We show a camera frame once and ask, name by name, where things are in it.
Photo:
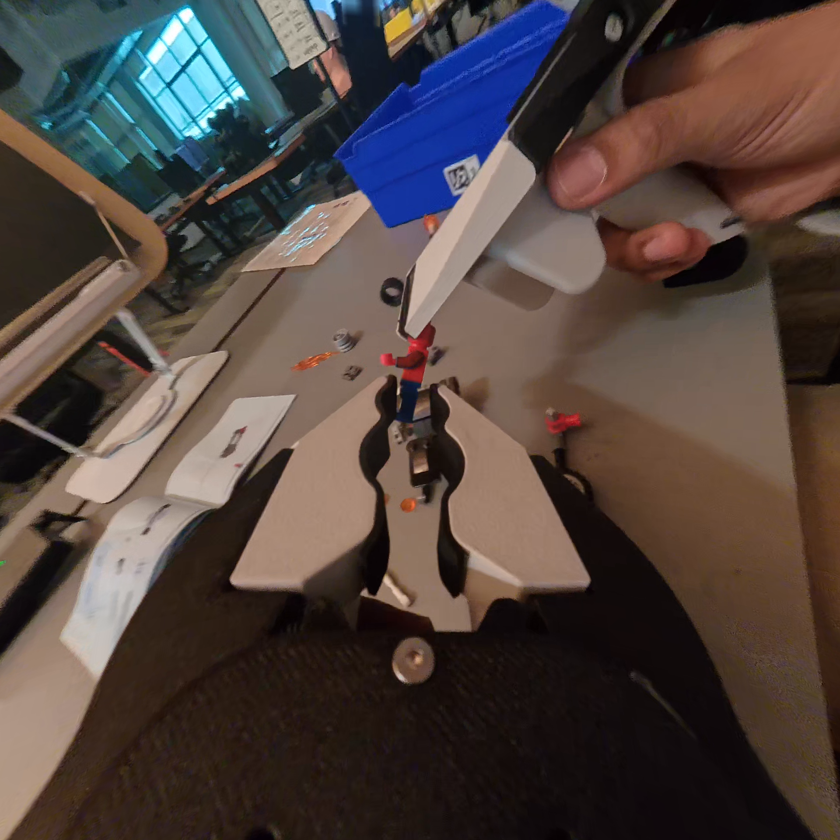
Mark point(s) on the black red lego motorcycle body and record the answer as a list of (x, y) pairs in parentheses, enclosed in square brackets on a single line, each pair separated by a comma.
[(423, 459)]

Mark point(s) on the large orange lego flame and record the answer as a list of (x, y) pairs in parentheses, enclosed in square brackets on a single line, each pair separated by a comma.
[(315, 361)]

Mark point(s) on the dark grey lego plate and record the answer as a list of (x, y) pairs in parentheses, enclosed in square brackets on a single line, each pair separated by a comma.
[(352, 373)]

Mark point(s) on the black lego wheel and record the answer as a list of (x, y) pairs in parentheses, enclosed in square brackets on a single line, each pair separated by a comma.
[(574, 476)]

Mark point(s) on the white tablet stand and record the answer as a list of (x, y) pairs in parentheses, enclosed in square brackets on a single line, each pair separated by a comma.
[(190, 374)]

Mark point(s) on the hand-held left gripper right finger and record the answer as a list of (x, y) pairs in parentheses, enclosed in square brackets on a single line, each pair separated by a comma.
[(512, 525)]

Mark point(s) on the white lego pin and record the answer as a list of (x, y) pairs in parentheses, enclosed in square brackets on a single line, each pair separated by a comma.
[(399, 589)]

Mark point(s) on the grey lego wheel rim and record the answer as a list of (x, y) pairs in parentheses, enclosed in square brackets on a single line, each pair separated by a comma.
[(345, 342)]

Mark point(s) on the large printed paper sheet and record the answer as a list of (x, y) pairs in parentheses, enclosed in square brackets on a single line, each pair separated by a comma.
[(308, 236)]

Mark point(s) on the black lego tire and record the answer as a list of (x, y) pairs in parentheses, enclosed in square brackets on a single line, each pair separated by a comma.
[(384, 292)]

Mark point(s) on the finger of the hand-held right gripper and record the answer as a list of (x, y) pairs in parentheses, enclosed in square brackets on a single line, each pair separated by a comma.
[(472, 229)]

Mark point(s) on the flame head lego minifigure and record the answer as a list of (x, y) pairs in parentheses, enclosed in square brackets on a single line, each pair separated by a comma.
[(432, 225)]

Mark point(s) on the blue plastic bin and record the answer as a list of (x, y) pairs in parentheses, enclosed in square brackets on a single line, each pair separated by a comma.
[(407, 164)]

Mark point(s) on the white printed board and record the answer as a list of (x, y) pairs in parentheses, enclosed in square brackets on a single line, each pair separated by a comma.
[(292, 29)]

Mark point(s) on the red blue lego minifigure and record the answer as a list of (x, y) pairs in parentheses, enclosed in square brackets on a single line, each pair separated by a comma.
[(413, 367)]

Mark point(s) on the yellow plastic bin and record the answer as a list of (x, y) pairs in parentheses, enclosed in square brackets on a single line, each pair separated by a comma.
[(413, 19)]

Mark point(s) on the open instruction booklet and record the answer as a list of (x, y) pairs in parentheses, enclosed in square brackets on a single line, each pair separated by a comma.
[(131, 558)]

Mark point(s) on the mannequin head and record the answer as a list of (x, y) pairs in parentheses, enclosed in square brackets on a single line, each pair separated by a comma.
[(334, 59)]

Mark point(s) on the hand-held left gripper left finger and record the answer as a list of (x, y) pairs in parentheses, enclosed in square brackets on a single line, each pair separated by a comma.
[(308, 525)]

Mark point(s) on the person's right hand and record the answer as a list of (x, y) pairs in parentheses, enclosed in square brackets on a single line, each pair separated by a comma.
[(735, 118)]

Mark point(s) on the red lego piece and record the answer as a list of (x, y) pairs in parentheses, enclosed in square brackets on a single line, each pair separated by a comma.
[(561, 420)]

